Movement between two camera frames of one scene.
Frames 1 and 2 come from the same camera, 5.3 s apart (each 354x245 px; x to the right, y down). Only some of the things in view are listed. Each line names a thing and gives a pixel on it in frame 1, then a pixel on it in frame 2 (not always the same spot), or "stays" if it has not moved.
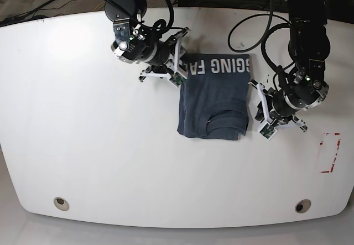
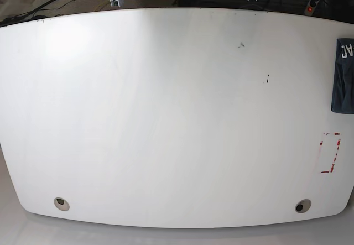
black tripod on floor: [30, 16] stays
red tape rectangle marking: [334, 159] stays
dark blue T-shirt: [214, 103] -> [343, 97]
